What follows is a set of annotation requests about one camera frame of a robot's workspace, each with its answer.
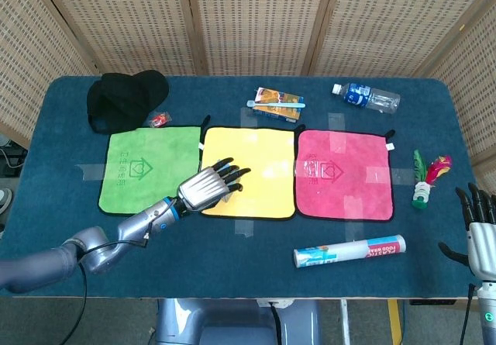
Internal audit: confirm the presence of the pink cloth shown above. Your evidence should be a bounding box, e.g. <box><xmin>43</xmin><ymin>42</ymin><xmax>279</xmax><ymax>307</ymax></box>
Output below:
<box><xmin>294</xmin><ymin>129</ymin><xmax>394</xmax><ymax>222</ymax></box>

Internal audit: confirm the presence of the black cap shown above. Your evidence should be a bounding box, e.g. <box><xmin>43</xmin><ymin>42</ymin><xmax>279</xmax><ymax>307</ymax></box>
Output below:
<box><xmin>85</xmin><ymin>69</ymin><xmax>171</xmax><ymax>135</ymax></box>

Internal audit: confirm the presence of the light blue toothbrush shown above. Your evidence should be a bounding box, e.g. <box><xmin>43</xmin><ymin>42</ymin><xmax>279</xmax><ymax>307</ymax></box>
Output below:
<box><xmin>246</xmin><ymin>100</ymin><xmax>306</xmax><ymax>109</ymax></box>

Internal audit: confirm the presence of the woven folding screen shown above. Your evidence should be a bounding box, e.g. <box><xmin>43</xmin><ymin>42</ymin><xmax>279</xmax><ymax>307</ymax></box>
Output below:
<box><xmin>0</xmin><ymin>0</ymin><xmax>496</xmax><ymax>191</ymax></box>

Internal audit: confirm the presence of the white table leg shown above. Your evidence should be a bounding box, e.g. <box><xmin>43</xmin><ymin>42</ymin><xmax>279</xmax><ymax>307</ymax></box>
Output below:
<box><xmin>339</xmin><ymin>298</ymin><xmax>350</xmax><ymax>345</ymax></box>

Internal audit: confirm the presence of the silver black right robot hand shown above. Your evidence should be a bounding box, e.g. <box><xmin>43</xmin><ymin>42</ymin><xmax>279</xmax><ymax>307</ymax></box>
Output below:
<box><xmin>438</xmin><ymin>182</ymin><xmax>496</xmax><ymax>283</ymax></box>

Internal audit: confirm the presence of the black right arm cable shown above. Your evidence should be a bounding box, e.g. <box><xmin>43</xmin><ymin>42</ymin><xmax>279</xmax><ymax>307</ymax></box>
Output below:
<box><xmin>458</xmin><ymin>282</ymin><xmax>477</xmax><ymax>345</ymax></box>

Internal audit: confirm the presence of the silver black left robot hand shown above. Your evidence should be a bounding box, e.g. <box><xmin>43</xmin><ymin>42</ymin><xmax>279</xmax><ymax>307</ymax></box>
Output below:
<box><xmin>176</xmin><ymin>157</ymin><xmax>252</xmax><ymax>215</ymax></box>

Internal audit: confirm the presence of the black torso cable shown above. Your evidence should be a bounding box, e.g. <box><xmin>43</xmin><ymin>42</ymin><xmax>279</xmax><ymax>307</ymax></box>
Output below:
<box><xmin>269</xmin><ymin>302</ymin><xmax>283</xmax><ymax>345</ymax></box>

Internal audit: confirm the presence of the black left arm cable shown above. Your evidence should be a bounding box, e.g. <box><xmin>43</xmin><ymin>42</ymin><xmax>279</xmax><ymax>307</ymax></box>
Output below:
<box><xmin>67</xmin><ymin>220</ymin><xmax>156</xmax><ymax>345</ymax></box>

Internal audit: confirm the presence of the clear tape strip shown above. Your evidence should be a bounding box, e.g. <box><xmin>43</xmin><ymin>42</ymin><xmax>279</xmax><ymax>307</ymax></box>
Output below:
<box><xmin>75</xmin><ymin>164</ymin><xmax>106</xmax><ymax>180</ymax></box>
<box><xmin>239</xmin><ymin>107</ymin><xmax>259</xmax><ymax>129</ymax></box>
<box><xmin>328</xmin><ymin>112</ymin><xmax>346</xmax><ymax>132</ymax></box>
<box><xmin>343</xmin><ymin>220</ymin><xmax>364</xmax><ymax>241</ymax></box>
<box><xmin>391</xmin><ymin>168</ymin><xmax>416</xmax><ymax>185</ymax></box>
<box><xmin>234</xmin><ymin>219</ymin><xmax>255</xmax><ymax>238</ymax></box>

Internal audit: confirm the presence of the clear water bottle blue label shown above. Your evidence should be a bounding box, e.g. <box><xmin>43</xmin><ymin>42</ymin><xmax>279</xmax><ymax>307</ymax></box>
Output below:
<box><xmin>331</xmin><ymin>82</ymin><xmax>401</xmax><ymax>116</ymax></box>

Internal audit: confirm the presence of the feather shuttlecock green base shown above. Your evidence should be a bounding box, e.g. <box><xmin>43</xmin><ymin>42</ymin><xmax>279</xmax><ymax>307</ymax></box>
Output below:
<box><xmin>410</xmin><ymin>149</ymin><xmax>453</xmax><ymax>209</ymax></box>

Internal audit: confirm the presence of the orange toothpaste box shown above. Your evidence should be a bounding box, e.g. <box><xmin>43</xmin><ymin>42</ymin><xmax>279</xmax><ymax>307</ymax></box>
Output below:
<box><xmin>253</xmin><ymin>87</ymin><xmax>304</xmax><ymax>123</ymax></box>

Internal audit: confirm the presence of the plastic food wrap roll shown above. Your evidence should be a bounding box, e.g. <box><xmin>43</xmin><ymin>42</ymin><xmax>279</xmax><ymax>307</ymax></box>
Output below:
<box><xmin>293</xmin><ymin>234</ymin><xmax>407</xmax><ymax>270</ymax></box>

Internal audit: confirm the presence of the green cloth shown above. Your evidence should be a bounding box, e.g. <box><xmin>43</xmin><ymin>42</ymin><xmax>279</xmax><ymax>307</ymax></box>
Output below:
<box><xmin>97</xmin><ymin>126</ymin><xmax>202</xmax><ymax>217</ymax></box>

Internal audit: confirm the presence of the yellow cloth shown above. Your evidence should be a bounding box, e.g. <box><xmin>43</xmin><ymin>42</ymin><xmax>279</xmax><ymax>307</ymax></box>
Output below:
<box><xmin>196</xmin><ymin>126</ymin><xmax>296</xmax><ymax>220</ymax></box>

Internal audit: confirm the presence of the small red candy wrapper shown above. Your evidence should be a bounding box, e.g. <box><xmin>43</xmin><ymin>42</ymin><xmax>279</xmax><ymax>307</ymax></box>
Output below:
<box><xmin>149</xmin><ymin>112</ymin><xmax>171</xmax><ymax>128</ymax></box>

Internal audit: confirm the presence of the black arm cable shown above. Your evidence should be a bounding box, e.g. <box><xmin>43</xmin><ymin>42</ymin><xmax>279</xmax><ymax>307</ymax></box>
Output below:
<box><xmin>458</xmin><ymin>282</ymin><xmax>477</xmax><ymax>345</ymax></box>
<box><xmin>67</xmin><ymin>220</ymin><xmax>156</xmax><ymax>345</ymax></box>

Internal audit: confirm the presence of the grey robot torso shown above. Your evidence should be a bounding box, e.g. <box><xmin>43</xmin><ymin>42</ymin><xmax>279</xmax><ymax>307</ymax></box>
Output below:
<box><xmin>154</xmin><ymin>298</ymin><xmax>322</xmax><ymax>345</ymax></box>

